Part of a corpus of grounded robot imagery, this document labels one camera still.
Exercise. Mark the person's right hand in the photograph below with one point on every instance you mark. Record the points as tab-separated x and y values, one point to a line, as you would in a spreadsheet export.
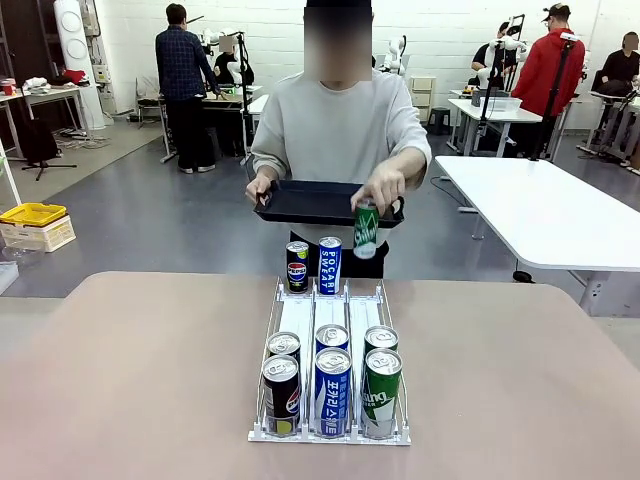
259	191

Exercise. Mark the person's left hand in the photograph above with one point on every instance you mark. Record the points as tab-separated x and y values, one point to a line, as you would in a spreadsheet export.
382	182

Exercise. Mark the black serving tray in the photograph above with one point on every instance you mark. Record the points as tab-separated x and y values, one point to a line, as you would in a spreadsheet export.
310	202

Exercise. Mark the green soda can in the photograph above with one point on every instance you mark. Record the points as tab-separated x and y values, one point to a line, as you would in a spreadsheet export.
366	235
381	336
382	395

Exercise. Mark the person's left forearm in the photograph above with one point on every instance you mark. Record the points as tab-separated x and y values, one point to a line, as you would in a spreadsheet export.
415	165

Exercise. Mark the person's right forearm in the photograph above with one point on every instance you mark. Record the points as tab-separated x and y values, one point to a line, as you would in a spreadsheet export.
267	174

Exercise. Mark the person in grey sweatshirt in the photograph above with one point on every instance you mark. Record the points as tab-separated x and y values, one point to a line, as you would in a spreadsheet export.
340	125

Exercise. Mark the seated person behind desk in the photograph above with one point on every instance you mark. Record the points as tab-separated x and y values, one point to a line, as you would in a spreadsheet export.
230	65

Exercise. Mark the person in black top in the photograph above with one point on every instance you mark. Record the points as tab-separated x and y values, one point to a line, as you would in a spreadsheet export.
487	57

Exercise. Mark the seated person in black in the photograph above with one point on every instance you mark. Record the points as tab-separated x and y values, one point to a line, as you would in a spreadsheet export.
620	67

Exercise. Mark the black stool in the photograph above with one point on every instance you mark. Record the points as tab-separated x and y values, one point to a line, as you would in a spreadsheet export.
439	120

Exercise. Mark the black Pepsi can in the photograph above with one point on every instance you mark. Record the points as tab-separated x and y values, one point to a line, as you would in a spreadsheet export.
297	270
281	395
284	344

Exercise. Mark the beige drawer unit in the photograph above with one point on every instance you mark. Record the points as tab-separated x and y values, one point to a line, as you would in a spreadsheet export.
423	97

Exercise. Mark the blue Pocari Sweat can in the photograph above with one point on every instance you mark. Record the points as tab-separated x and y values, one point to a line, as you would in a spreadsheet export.
330	265
332	336
333	395

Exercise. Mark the white background table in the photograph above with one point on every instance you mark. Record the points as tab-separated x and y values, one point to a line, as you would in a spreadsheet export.
480	112

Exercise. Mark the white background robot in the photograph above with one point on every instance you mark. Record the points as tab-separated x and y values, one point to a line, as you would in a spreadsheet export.
396	52

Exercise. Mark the man in plaid shirt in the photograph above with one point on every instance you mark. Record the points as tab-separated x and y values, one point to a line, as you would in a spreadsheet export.
185	75

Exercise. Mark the white can dispenser rack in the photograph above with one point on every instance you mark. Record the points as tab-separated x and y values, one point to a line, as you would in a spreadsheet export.
330	310

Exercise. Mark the clear plastic bin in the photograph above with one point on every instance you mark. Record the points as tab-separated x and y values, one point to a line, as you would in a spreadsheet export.
502	104

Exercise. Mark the black stand with clamp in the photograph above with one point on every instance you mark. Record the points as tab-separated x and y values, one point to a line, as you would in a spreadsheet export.
489	85

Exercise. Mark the large white table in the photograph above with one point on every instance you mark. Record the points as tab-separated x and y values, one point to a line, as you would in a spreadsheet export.
540	210

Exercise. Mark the man in red hoodie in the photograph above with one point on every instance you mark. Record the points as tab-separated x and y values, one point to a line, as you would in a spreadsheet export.
545	70

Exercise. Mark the white plastic crate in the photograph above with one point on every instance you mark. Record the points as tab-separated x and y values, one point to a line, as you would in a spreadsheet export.
40	235

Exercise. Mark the black tripod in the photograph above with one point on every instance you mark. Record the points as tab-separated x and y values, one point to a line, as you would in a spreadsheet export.
40	145

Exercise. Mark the yellow plastic crate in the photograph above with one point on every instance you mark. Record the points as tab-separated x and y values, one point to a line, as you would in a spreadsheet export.
32	214

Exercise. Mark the white floor air conditioner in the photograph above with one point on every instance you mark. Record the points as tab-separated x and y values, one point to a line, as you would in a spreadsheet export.
75	50

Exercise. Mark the white side table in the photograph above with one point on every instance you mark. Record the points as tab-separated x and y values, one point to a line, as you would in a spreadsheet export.
45	95

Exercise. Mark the red cup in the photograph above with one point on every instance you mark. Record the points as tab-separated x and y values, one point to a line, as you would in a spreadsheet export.
7	89

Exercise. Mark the tall black camera stand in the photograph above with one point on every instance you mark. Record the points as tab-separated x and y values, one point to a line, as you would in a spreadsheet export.
552	95

